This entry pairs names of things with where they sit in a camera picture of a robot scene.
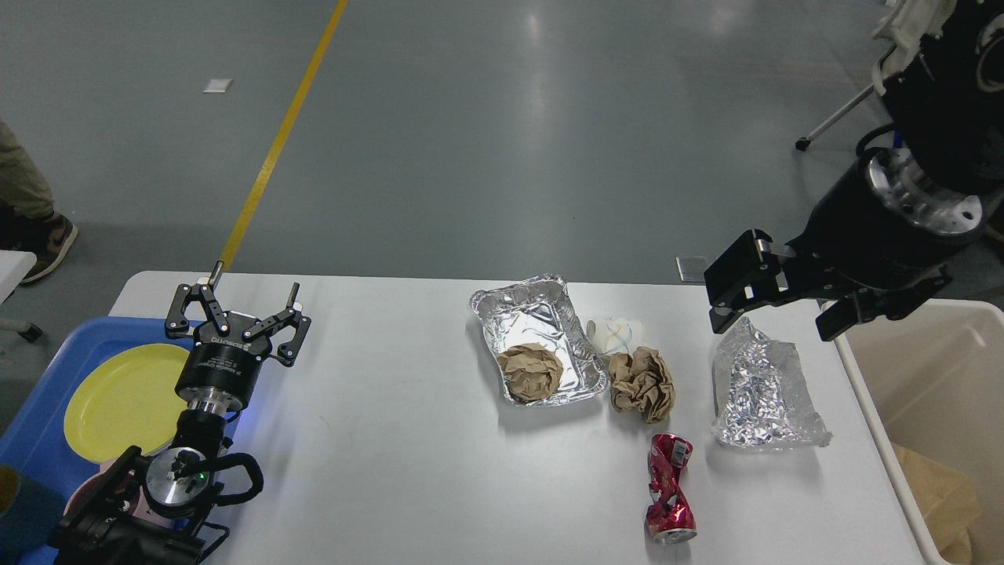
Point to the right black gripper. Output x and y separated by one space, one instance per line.
877 245

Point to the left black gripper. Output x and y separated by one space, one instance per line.
223 369

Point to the yellow plate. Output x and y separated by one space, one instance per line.
128 400

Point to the aluminium foil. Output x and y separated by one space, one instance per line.
762 402

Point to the brown paper bag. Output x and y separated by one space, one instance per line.
947 501

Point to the pink mug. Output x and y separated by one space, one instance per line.
90 486

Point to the dark teal mug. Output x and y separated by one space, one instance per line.
29 513

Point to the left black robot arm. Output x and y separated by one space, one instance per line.
150 509

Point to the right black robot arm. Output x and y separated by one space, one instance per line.
947 105

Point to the metal floor plate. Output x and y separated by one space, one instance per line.
692 268

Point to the beige plastic bin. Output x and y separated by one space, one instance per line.
932 383

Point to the crumpled brown paper wad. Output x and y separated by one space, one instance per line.
640 382

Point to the blue plastic tray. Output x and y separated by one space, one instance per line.
35 443

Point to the white side table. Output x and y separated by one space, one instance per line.
14 266

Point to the person in khaki trousers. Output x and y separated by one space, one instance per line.
29 221

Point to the crushed red can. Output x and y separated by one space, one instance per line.
669 519

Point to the white office chair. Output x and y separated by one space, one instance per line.
906 24

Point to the aluminium foil tray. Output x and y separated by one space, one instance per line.
539 311

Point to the crumpled brown paper ball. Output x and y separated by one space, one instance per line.
530 372

